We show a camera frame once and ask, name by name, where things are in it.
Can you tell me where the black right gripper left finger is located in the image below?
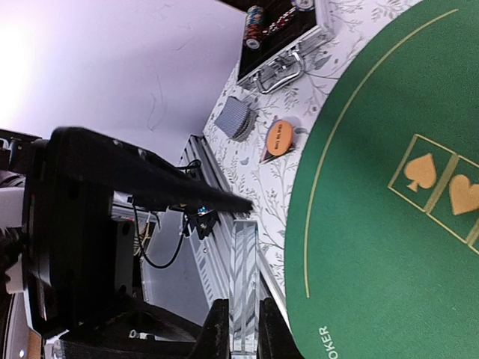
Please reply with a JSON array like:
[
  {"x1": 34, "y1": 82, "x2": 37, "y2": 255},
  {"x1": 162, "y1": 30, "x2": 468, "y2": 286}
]
[{"x1": 189, "y1": 299, "x2": 229, "y2": 359}]

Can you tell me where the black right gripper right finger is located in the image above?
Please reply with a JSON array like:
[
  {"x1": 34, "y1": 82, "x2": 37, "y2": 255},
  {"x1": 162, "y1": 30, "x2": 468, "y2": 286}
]
[{"x1": 258, "y1": 298, "x2": 299, "y2": 359}]

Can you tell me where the clear acrylic dealer button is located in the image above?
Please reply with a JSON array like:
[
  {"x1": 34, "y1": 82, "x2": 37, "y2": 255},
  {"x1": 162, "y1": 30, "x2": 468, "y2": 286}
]
[{"x1": 229, "y1": 220, "x2": 260, "y2": 358}]

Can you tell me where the orange big blind button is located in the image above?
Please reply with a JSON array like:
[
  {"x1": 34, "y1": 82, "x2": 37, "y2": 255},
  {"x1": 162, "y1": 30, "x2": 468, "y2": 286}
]
[{"x1": 265, "y1": 120, "x2": 294, "y2": 155}]

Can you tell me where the blue playing card deck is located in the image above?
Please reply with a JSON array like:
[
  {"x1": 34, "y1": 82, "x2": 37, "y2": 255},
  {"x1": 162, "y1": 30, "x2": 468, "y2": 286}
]
[{"x1": 215, "y1": 96, "x2": 257, "y2": 142}]

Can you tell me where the aluminium poker chip case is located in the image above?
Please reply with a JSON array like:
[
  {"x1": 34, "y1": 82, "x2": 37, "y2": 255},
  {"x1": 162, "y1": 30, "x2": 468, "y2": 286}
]
[{"x1": 225, "y1": 1, "x2": 335, "y2": 94}]

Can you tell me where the red black chip row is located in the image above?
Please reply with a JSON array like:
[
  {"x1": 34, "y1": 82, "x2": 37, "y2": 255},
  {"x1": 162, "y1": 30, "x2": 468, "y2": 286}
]
[{"x1": 262, "y1": 7, "x2": 296, "y2": 37}]

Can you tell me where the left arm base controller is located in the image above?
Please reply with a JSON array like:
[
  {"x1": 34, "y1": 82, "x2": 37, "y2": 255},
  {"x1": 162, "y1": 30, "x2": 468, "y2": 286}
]
[{"x1": 169, "y1": 204, "x2": 219, "y2": 241}]

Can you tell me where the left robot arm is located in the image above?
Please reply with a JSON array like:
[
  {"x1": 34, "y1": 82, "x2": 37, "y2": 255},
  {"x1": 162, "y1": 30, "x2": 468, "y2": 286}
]
[{"x1": 1, "y1": 127, "x2": 252, "y2": 358}]

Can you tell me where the round green poker mat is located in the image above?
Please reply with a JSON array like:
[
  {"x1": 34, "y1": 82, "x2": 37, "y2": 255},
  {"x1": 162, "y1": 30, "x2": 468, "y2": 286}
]
[{"x1": 284, "y1": 1, "x2": 478, "y2": 358}]

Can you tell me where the floral white tablecloth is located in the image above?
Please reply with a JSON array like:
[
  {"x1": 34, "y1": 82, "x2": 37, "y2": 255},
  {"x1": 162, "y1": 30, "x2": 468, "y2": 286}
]
[{"x1": 204, "y1": 1, "x2": 413, "y2": 307}]

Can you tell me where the black triangular card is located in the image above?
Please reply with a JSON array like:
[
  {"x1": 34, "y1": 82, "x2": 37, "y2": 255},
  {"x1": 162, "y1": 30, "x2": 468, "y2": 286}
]
[{"x1": 259, "y1": 144, "x2": 296, "y2": 164}]

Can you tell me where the blue green chip stack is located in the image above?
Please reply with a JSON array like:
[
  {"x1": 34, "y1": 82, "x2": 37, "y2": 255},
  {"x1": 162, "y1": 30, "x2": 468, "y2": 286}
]
[{"x1": 244, "y1": 5, "x2": 264, "y2": 50}]

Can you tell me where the white blue chip stack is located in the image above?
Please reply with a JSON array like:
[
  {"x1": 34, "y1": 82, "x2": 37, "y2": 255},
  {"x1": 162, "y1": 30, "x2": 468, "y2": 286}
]
[{"x1": 291, "y1": 0, "x2": 315, "y2": 12}]

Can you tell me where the aluminium table front rail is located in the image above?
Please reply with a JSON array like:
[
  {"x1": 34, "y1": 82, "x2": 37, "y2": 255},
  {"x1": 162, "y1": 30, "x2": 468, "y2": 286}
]
[{"x1": 140, "y1": 134, "x2": 296, "y2": 340}]

